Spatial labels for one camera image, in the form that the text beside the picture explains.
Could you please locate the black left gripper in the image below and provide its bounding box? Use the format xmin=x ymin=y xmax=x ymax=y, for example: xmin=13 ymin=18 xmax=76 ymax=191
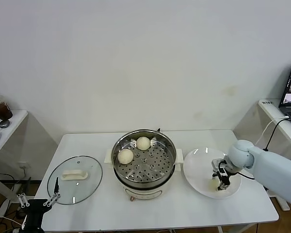
xmin=16 ymin=176 xmax=62 ymax=233

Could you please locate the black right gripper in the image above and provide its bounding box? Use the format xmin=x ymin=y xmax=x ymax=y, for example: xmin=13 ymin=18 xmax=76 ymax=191
xmin=212 ymin=160 xmax=233 ymax=192

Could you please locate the white steamed baozi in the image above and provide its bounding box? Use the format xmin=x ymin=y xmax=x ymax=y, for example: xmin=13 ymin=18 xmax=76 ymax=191
xmin=207 ymin=179 xmax=221 ymax=192
xmin=117 ymin=149 xmax=134 ymax=165
xmin=136 ymin=136 xmax=151 ymax=151

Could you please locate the glass lid with cream handle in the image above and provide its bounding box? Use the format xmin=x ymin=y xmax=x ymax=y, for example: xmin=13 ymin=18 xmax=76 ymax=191
xmin=47 ymin=155 xmax=104 ymax=206

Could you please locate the perforated steel steamer basket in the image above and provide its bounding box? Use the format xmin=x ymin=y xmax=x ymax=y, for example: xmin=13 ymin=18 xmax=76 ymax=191
xmin=111 ymin=129 xmax=178 ymax=185

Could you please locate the white round plate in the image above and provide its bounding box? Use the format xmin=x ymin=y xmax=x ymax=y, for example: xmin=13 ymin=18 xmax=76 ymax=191
xmin=183 ymin=147 xmax=243 ymax=199

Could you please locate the white side desk with label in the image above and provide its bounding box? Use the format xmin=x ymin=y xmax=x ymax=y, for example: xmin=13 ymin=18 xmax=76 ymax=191
xmin=257 ymin=99 xmax=291 ymax=212

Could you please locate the white side desk with cup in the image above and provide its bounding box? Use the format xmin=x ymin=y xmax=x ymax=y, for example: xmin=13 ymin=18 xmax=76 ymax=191
xmin=0 ymin=109 xmax=29 ymax=219

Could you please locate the iced coffee plastic cup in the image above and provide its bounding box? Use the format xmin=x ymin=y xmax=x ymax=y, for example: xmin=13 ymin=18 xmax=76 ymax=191
xmin=0 ymin=95 xmax=13 ymax=120

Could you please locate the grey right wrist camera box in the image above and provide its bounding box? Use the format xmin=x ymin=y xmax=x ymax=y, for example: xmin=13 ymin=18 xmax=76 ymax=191
xmin=211 ymin=159 xmax=225 ymax=172

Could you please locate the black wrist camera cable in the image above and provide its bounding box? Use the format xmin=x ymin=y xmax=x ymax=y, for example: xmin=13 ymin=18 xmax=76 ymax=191
xmin=235 ymin=171 xmax=256 ymax=181

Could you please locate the black floor cable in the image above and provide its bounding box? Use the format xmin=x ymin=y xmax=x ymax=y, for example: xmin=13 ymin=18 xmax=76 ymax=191
xmin=0 ymin=172 xmax=22 ymax=202

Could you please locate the black cable with adapter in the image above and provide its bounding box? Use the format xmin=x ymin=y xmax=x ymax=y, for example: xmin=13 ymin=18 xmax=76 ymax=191
xmin=263 ymin=117 xmax=290 ymax=151

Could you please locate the white laptop cable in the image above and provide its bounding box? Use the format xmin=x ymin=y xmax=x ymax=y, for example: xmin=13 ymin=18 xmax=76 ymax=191
xmin=256 ymin=116 xmax=290 ymax=146

